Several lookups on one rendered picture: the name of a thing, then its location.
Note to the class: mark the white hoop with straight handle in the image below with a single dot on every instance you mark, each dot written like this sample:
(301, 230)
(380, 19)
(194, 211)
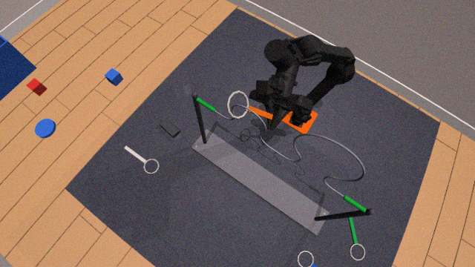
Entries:
(141, 158)

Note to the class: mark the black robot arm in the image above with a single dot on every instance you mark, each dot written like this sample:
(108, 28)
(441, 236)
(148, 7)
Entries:
(288, 55)

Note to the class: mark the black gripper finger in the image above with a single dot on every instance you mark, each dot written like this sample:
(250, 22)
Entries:
(269, 109)
(280, 112)

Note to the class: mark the orange handle with grey loop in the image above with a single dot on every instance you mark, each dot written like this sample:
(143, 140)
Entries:
(257, 111)

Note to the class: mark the white ring with green handle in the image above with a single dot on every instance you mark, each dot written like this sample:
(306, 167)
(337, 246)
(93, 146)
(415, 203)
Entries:
(352, 228)

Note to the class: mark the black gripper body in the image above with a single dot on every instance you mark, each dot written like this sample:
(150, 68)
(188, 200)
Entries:
(288, 99)

